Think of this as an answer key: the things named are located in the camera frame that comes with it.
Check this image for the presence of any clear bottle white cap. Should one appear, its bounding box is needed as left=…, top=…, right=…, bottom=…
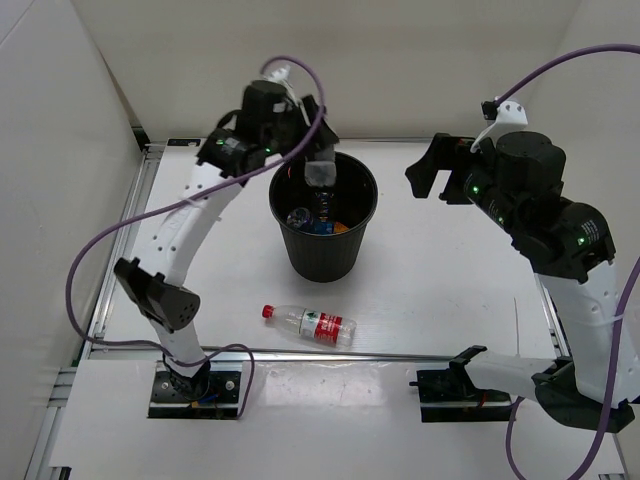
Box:
left=314, top=190, right=334, bottom=235

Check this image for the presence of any clear bottle blue label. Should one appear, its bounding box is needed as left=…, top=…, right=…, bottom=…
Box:
left=286, top=207, right=314, bottom=232

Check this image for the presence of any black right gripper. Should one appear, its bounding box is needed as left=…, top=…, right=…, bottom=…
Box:
left=405, top=134, right=525, bottom=237

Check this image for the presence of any black plastic waste bin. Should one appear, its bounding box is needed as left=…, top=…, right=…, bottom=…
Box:
left=269, top=153, right=378, bottom=283

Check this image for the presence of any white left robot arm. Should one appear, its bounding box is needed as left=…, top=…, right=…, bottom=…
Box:
left=114, top=65, right=339, bottom=402

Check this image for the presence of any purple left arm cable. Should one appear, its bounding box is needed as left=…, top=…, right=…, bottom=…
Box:
left=66, top=56, right=329, bottom=420

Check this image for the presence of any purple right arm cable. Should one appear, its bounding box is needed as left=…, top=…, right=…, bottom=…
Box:
left=499, top=42, right=640, bottom=480

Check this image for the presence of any orange object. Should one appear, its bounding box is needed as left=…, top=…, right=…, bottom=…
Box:
left=333, top=222, right=349, bottom=234

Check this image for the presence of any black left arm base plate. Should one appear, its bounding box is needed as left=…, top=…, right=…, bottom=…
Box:
left=147, top=363, right=242, bottom=421

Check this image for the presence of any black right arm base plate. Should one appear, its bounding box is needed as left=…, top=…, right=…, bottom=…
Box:
left=409, top=359, right=513, bottom=423

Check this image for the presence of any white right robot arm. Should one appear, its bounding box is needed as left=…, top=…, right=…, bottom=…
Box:
left=405, top=102, right=639, bottom=433

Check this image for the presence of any clear bottle red label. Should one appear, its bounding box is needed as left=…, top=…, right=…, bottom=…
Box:
left=262, top=305, right=357, bottom=348

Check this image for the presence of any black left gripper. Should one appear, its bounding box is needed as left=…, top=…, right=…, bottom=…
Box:
left=260, top=92, right=337, bottom=162

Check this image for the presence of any small clear bottle dark label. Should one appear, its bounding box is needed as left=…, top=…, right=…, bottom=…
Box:
left=304, top=147, right=337, bottom=188

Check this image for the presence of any white cable tie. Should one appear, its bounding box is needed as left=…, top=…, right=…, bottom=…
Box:
left=513, top=297, right=521, bottom=358

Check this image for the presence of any blue left corner label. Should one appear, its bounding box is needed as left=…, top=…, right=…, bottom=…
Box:
left=167, top=138, right=201, bottom=148

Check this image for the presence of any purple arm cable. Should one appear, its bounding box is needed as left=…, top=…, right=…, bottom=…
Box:
left=66, top=56, right=329, bottom=420
left=499, top=42, right=640, bottom=480

